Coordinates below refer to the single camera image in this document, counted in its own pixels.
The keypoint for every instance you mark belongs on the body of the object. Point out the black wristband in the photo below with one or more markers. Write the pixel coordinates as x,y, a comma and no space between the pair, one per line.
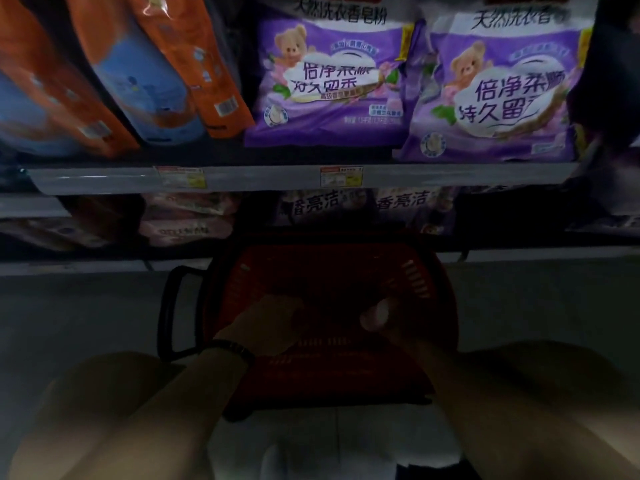
232,348

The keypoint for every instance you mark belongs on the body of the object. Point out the white shirt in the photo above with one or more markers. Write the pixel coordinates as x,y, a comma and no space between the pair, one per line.
320,439

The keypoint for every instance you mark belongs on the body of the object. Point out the purple detergent packet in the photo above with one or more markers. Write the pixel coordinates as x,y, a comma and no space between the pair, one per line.
410,207
320,207

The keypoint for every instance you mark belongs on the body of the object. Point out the pink soft packet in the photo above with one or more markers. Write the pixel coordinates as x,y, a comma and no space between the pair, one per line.
182,230
190,203

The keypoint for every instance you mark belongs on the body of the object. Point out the purple bear detergent bag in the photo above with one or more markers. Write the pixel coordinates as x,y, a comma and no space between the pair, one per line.
500,94
330,79

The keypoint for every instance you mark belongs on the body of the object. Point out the person's right leg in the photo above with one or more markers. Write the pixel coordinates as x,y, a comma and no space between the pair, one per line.
575,379

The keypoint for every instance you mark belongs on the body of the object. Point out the person's right forearm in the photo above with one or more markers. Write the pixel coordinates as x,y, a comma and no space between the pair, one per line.
505,414

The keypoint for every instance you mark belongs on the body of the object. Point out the person's left hand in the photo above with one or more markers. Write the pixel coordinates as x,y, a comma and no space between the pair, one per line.
262,322

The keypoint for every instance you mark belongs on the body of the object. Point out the grey shelf edge rail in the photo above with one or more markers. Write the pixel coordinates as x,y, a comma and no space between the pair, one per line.
300,177

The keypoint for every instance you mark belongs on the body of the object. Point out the dark detergent bag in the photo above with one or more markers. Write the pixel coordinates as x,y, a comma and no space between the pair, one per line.
607,74

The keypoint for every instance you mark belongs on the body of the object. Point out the person's left forearm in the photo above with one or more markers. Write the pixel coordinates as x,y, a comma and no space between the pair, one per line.
170,419

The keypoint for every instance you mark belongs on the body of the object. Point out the orange and blue detergent bag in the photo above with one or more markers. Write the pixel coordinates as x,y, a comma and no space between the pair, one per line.
200,59
140,79
40,99

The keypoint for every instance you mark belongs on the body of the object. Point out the shelf price label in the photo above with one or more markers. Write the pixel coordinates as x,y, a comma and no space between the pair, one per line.
341,176
181,177

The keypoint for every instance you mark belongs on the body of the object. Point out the person's right hand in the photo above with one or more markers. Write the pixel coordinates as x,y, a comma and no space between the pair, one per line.
392,327

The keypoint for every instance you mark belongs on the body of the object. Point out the person's right fingers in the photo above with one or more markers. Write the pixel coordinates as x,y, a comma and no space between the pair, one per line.
376,314

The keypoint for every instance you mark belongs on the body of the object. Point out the red plastic shopping basket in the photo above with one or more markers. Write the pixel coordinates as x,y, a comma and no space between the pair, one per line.
330,279

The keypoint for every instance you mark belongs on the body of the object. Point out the person's leg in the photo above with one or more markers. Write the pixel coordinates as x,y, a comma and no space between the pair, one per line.
75,404
575,379

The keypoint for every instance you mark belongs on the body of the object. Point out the person's left leg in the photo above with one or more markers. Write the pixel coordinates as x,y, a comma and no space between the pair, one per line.
75,404

